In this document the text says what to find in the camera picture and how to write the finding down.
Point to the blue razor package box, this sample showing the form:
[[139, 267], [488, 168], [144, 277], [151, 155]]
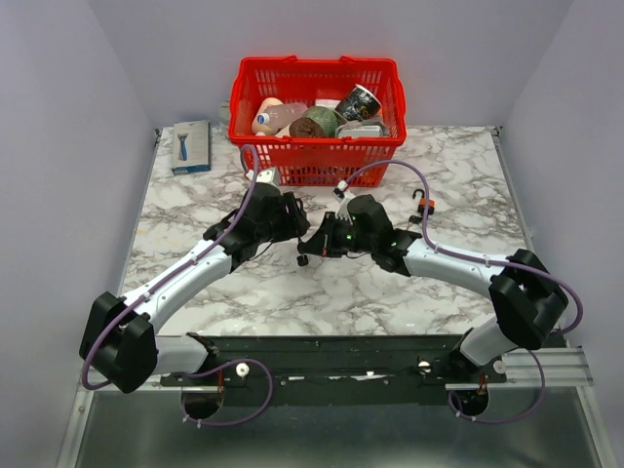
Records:
[[191, 149]]

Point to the small black box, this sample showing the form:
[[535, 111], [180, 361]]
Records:
[[302, 260]]

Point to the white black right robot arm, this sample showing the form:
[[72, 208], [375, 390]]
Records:
[[527, 305]]

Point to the green round melon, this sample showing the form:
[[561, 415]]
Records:
[[324, 116]]

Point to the black-headed key bunch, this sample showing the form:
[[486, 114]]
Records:
[[415, 221]]

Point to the brown crumpled cloth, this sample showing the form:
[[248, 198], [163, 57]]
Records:
[[305, 127]]

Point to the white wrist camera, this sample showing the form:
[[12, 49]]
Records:
[[343, 195], [269, 176]]

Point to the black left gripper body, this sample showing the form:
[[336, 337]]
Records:
[[284, 226]]

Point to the pink plastic bottle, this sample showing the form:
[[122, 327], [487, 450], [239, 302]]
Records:
[[277, 117]]

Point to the orange black Opel padlock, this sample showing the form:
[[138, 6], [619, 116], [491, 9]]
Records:
[[424, 205]]

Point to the grey plastic tray container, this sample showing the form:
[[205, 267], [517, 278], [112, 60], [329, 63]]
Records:
[[362, 129]]

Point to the red plastic shopping basket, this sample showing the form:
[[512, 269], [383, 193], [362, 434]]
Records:
[[267, 81]]

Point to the black patterned paper cup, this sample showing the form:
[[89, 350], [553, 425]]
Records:
[[360, 104]]

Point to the aluminium extrusion rail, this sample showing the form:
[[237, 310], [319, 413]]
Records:
[[556, 367]]

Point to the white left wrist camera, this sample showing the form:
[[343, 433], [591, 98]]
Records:
[[269, 176]]

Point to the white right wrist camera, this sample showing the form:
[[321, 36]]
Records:
[[343, 195]]

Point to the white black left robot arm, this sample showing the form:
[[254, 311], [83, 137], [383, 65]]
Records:
[[121, 339]]

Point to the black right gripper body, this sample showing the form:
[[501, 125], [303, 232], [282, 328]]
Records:
[[339, 236]]

